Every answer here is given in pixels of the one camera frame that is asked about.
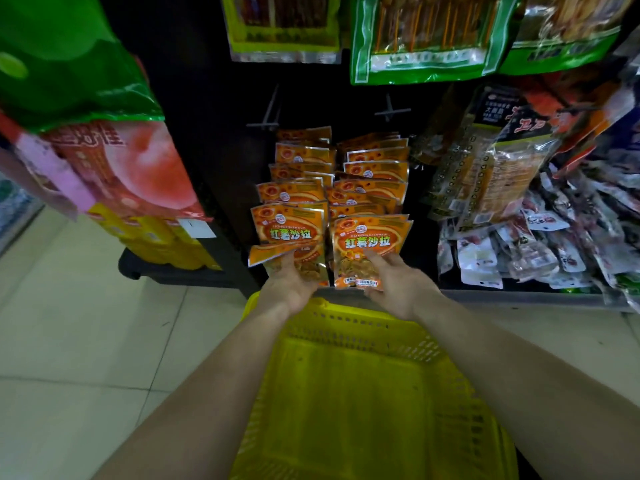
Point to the person's right hand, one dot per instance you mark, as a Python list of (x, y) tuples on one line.
[(405, 292)]

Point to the person's left hand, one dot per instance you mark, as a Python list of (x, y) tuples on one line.
[(290, 292)]

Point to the yellow plastic shopping basket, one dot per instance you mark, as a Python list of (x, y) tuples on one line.
[(360, 394)]

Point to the person's right forearm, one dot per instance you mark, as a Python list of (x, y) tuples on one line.
[(540, 394)]

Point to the person's left forearm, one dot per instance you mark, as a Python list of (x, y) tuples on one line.
[(200, 409)]

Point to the blue printed snack bag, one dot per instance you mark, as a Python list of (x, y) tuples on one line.
[(622, 134)]

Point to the green stick snack packet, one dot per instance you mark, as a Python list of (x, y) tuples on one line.
[(565, 44)]

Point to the white price card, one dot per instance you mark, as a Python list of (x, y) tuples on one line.
[(196, 228)]

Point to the black base plinth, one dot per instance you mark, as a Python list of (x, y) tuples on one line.
[(175, 277)]

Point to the hanging yellow red-label packets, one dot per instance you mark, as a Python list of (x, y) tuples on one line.
[(155, 244)]

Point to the strip of orange-beige packets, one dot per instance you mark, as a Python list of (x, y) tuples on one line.
[(495, 179)]

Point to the pile of small white packets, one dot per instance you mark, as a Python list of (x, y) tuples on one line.
[(550, 244)]

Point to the metal peg hook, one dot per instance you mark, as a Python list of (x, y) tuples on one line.
[(391, 112), (265, 124)]

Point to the pink peach print bag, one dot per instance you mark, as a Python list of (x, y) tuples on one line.
[(140, 169)]

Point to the green-bordered skewer packet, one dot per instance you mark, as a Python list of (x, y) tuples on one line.
[(430, 59)]

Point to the yellow-edged dark stick packet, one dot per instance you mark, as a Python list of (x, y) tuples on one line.
[(280, 29)]

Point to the white printed sack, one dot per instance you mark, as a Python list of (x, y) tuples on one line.
[(17, 209)]

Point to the green apple print bag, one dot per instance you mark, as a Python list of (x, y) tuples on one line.
[(75, 69)]

